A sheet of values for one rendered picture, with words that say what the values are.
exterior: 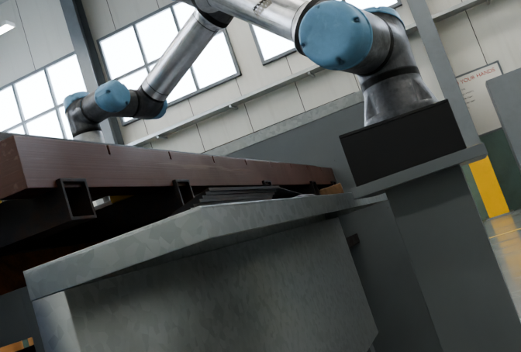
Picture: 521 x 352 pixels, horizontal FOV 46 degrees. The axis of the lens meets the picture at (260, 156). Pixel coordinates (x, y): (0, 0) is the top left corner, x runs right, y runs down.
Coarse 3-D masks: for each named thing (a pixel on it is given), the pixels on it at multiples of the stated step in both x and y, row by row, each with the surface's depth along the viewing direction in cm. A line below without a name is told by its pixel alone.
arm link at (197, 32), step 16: (192, 16) 147; (208, 16) 144; (224, 16) 144; (192, 32) 147; (208, 32) 147; (176, 48) 150; (192, 48) 150; (160, 64) 154; (176, 64) 152; (144, 80) 158; (160, 80) 155; (176, 80) 155; (144, 96) 158; (160, 96) 158; (144, 112) 159; (160, 112) 163
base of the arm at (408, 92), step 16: (368, 80) 118; (384, 80) 116; (400, 80) 115; (416, 80) 116; (368, 96) 118; (384, 96) 115; (400, 96) 113; (416, 96) 115; (432, 96) 115; (368, 112) 118; (384, 112) 114; (400, 112) 112
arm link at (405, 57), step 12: (372, 12) 118; (384, 12) 118; (396, 12) 120; (396, 24) 118; (396, 36) 115; (396, 48) 115; (408, 48) 118; (384, 60) 114; (396, 60) 116; (408, 60) 117; (372, 72) 116; (360, 84) 121
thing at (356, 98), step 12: (348, 96) 218; (360, 96) 217; (324, 108) 221; (336, 108) 219; (288, 120) 225; (300, 120) 224; (312, 120) 222; (264, 132) 228; (276, 132) 226; (228, 144) 232; (240, 144) 231; (252, 144) 229
